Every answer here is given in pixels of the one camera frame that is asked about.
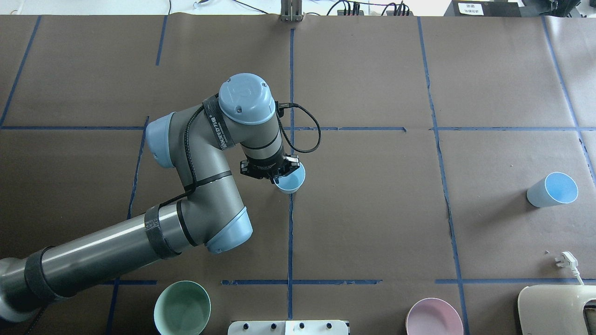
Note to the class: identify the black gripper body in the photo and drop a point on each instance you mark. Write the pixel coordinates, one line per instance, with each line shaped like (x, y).
(267, 168)

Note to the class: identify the light blue cup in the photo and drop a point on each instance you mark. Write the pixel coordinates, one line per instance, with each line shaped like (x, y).
(555, 189)
(292, 182)

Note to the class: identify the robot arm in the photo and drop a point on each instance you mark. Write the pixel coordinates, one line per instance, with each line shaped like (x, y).
(209, 212)

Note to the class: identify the green bowl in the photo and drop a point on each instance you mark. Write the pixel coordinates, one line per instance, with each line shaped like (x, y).
(183, 308)

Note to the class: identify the pink bowl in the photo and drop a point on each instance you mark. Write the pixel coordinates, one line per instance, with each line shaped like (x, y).
(433, 316)

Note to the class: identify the white toaster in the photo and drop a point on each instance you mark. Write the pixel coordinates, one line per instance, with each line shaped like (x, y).
(549, 309)

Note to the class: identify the aluminium frame post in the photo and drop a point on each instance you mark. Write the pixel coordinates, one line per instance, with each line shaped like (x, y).
(291, 11)

